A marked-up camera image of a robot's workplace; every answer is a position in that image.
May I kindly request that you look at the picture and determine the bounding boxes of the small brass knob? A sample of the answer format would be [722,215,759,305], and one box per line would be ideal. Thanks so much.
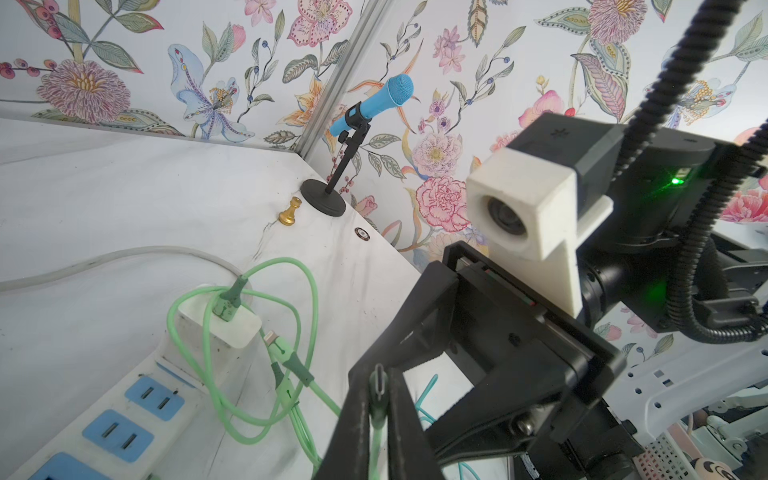
[278,196,302,226]

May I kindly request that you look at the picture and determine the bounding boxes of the white charger teal cable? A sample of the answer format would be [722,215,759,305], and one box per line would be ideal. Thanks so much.
[413,374,481,480]

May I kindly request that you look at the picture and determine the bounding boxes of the white charger light green cable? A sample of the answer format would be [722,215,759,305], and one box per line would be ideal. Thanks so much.
[166,256,385,480]

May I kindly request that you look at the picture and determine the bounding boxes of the white power strip blue sockets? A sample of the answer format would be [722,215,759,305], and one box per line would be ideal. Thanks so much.
[10,336,211,479]

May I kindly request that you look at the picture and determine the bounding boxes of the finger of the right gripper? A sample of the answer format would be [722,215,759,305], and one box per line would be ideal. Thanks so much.
[314,366,373,480]

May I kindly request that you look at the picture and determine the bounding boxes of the blue microphone on black stand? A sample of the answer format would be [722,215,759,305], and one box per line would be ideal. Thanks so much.
[300,74,414,218]

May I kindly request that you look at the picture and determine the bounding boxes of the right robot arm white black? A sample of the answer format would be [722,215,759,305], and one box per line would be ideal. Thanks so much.
[317,1,767,479]

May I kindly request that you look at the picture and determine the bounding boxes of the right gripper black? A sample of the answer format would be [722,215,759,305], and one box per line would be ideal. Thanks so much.
[350,241,641,479]

